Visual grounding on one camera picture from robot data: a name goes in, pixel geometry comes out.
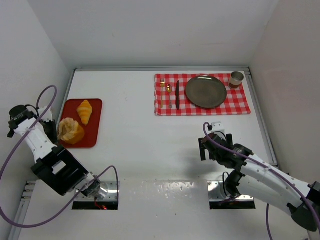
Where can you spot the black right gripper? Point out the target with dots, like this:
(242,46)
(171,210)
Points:
(203,149)

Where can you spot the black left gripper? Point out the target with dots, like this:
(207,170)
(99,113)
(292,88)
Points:
(50,129)

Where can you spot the round orange bun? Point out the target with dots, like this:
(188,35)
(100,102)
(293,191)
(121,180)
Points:
(70,131)

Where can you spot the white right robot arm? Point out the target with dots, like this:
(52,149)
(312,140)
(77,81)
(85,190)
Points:
(256,178)

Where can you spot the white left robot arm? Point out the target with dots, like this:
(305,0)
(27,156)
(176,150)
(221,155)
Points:
(54,164)

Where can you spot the red serving tray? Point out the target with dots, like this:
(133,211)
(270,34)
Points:
(91,130)

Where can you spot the golden croissant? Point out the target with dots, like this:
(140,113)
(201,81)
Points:
(84,111)

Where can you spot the dark round plate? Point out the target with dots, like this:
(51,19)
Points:
(206,91)

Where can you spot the red checkered cloth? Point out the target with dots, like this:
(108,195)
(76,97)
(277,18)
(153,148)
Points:
(235,104)

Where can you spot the black knife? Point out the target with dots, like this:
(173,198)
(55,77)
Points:
(177,95)

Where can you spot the grey and brown cup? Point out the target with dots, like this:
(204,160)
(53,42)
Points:
(235,80)

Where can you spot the gold and silver spoon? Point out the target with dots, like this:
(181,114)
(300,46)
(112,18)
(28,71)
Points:
(169,91)

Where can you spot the gold fork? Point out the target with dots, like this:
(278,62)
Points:
(162,85)

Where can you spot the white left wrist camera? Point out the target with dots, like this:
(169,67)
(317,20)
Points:
(48,116)

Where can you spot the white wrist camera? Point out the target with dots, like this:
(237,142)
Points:
(48,116)
(218,129)

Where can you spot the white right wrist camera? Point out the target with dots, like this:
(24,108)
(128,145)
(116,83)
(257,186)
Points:
(218,129)

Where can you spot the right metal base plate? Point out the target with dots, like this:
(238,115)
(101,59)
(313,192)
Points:
(217,194)

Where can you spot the metal base plate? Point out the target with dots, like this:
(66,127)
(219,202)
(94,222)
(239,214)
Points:
(217,194)
(105,191)

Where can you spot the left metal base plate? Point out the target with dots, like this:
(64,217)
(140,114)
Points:
(105,191)

